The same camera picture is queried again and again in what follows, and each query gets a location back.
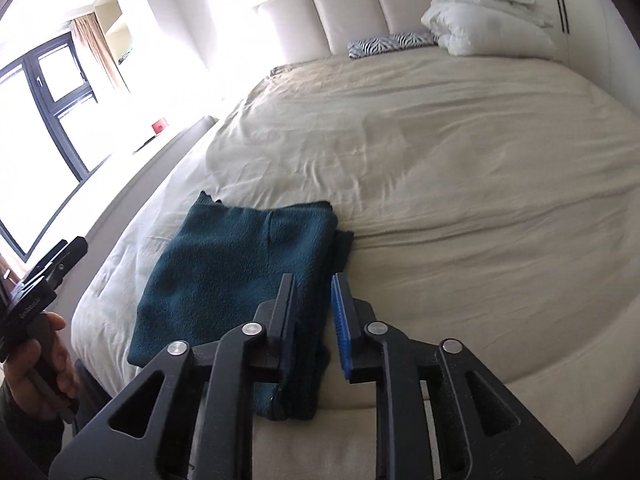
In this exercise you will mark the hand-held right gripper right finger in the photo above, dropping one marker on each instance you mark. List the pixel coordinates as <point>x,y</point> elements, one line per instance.
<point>341,325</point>

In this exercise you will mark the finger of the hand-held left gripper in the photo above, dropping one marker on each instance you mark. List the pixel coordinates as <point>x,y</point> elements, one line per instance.
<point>52,255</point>
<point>72,257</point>

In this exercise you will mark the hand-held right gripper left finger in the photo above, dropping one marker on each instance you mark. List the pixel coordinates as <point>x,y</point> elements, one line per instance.
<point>286,310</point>

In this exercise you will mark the dark teal fleece garment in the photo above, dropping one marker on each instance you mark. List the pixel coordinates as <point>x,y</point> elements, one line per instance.
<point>225,270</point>

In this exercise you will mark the person's left forearm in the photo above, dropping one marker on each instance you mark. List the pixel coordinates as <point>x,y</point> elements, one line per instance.
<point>20,440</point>

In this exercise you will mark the person's left hand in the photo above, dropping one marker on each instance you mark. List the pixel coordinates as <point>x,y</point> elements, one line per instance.
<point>25,380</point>

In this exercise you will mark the black framed window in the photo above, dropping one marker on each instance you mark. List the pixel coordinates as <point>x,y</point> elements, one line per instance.
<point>65,110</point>

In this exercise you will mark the red box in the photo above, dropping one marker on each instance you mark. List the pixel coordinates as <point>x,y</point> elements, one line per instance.
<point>159,125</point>

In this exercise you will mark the bed with beige sheet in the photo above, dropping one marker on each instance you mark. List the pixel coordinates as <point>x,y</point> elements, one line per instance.
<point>450,160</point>

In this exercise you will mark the brown curtain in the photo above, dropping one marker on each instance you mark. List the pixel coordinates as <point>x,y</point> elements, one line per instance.
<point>97,50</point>

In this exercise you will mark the zebra print pillow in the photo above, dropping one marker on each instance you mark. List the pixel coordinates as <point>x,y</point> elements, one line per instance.
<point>390,44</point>

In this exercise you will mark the cream padded headboard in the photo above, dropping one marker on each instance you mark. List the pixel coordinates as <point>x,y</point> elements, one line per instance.
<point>390,5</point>

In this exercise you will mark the white folded duvet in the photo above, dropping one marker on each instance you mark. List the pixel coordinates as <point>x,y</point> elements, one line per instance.
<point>480,25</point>

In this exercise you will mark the wall shelf niche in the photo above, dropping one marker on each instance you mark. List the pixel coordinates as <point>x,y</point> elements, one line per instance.
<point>117,25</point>

